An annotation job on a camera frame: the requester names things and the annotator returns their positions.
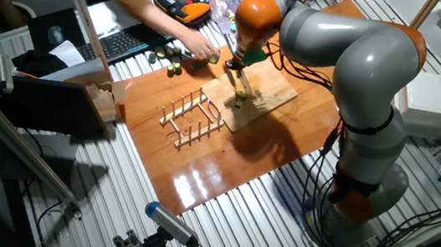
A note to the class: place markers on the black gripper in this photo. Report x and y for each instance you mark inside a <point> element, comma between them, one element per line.
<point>239,59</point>

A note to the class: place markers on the steel cleaver knife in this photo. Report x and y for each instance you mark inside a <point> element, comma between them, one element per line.
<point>243,82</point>

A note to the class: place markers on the halved cucumber piece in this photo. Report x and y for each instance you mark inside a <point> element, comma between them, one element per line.
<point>213,58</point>

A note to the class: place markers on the cucumber piece being chopped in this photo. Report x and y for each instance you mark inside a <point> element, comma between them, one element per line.
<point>240,99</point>

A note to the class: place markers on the person's forearm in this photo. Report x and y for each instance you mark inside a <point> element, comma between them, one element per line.
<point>147,10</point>

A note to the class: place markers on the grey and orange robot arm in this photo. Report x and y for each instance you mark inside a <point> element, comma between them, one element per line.
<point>368,59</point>

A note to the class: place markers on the long bumpy cucumber chunk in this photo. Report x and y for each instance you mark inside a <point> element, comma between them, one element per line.
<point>197,64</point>

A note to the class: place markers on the short cucumber slice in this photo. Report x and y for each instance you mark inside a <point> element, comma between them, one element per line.
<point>161,54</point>
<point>177,50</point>
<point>187,53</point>
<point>169,53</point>

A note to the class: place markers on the chopped cucumber scraps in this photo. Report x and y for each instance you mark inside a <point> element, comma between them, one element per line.
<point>230,16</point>

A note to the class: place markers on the upright cucumber stub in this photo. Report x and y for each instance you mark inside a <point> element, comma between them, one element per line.
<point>170,71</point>
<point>177,68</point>

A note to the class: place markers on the dark cucumber end piece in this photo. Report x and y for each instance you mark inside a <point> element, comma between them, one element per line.
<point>152,57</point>

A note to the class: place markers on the person's hand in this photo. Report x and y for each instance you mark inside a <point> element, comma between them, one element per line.
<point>199,44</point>

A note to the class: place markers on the light bamboo cutting board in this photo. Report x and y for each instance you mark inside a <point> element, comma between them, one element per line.
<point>275,91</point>

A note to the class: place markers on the black orange teach pendant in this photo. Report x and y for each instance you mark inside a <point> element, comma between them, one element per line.
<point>182,1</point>

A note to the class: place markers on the wooden dish rack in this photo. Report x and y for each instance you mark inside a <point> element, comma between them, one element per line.
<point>188,139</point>

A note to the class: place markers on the large reddish wooden board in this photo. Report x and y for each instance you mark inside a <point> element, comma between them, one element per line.
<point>209,171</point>

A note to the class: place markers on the black computer keyboard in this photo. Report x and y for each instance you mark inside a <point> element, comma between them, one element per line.
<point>118,43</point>

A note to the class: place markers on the brown cardboard pieces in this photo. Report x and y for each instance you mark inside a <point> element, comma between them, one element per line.
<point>103,100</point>

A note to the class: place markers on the large white paper sheet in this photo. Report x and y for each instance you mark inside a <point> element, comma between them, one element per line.
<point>106,17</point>

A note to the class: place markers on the grey paper sheet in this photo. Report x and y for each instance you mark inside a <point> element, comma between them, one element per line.
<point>75,69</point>

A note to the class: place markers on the small white paper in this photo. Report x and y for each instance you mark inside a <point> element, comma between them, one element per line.
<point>68,53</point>

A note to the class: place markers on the dark computer mouse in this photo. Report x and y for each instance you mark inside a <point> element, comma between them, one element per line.
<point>54,35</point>

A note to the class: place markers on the black flat monitor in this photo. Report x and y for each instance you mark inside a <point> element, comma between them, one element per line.
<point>50,106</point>

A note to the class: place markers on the black cloth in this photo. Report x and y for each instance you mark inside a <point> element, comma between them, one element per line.
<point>34,64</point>

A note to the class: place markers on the black mouse pad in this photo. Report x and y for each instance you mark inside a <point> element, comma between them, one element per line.
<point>37,28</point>

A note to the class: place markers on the white ribbed panel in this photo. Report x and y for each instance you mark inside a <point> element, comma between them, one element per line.
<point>10,44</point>

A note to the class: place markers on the long aluminium profile bar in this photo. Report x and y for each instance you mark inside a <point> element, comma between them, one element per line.
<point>7,137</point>

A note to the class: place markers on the silver camera with blue cap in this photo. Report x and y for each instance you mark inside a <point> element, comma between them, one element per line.
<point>169,222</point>

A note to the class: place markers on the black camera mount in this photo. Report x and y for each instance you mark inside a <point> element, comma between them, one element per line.
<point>155,245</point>

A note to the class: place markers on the silver depth camera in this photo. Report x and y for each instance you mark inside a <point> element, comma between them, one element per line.
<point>3,72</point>

